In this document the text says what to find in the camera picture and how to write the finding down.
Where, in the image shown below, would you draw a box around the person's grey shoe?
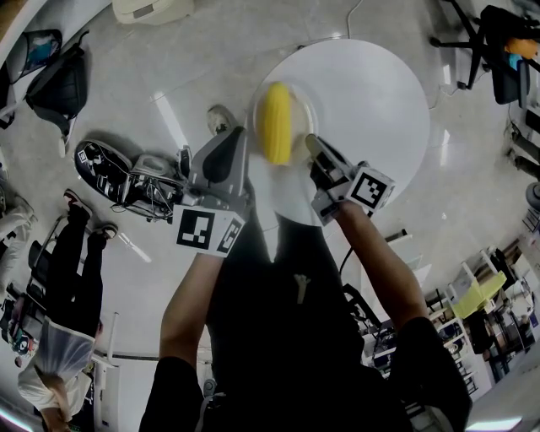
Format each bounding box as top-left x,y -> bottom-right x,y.
206,105 -> 238,137

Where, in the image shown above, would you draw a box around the white shelf unit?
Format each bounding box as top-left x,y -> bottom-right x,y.
0,0 -> 115,85

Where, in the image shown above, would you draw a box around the beige plastic trash bin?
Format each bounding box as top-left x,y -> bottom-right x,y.
111,0 -> 196,24

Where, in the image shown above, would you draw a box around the white round plate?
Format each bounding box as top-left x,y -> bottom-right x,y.
251,82 -> 317,168

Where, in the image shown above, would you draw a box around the white floor cable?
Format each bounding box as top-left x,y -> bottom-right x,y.
345,0 -> 364,39

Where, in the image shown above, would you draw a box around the grey device with tangled cables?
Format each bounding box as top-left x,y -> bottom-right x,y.
111,145 -> 194,223

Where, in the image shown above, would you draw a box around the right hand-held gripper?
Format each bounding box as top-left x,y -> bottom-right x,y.
304,132 -> 397,227

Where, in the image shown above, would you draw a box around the white marble board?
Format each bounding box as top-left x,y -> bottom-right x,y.
386,229 -> 434,271

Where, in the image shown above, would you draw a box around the black metal frame chair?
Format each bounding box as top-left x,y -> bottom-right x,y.
27,214 -> 60,305

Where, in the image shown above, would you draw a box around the yellow corn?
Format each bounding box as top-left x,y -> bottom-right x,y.
256,82 -> 295,165

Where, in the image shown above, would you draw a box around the person's right forearm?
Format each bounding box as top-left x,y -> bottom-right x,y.
337,201 -> 429,338

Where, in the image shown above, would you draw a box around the yellow-green board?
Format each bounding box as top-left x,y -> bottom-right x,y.
451,269 -> 507,320

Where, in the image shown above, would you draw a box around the black office chair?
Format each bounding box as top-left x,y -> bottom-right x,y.
429,0 -> 540,106

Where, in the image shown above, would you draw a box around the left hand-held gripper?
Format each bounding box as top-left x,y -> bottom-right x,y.
172,125 -> 254,258

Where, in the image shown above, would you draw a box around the round white table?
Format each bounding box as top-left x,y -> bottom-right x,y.
252,38 -> 431,227

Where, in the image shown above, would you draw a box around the black mesh wastebasket with teal bag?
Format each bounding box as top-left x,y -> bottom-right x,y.
16,28 -> 63,84

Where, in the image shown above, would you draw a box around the person's black clothing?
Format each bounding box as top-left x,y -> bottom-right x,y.
141,189 -> 473,432

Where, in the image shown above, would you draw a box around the white storage rack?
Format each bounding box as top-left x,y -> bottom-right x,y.
421,235 -> 540,393

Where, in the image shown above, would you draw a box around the black sticker-covered case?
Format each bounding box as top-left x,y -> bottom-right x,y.
74,141 -> 132,199

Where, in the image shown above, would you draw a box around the person's left forearm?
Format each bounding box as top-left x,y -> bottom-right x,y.
159,251 -> 224,368

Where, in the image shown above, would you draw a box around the orange cushion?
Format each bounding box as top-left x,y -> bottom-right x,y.
505,36 -> 540,60

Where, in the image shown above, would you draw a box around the black backpack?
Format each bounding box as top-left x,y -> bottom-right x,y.
23,30 -> 90,147

